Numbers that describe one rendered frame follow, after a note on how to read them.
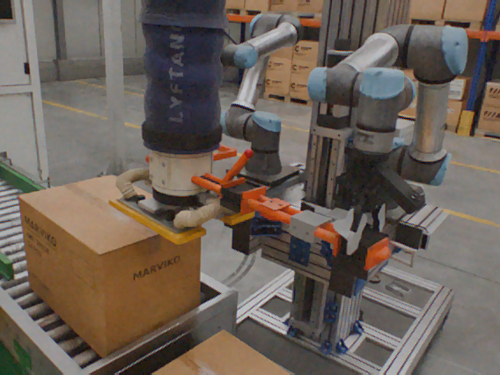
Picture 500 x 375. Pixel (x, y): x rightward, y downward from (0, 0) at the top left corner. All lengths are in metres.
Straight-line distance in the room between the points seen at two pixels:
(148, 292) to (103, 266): 0.23
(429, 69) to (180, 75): 0.65
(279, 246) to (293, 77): 7.78
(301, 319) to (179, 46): 1.39
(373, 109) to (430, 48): 0.47
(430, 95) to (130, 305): 1.12
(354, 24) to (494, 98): 6.49
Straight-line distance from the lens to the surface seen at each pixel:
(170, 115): 1.21
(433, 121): 1.46
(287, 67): 9.58
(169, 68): 1.19
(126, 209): 1.37
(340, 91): 1.01
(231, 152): 1.52
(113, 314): 1.57
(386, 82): 0.88
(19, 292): 2.12
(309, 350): 2.26
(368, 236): 0.98
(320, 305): 2.07
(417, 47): 1.33
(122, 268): 1.51
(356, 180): 0.94
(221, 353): 1.68
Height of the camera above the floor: 1.63
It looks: 21 degrees down
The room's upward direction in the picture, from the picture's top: 4 degrees clockwise
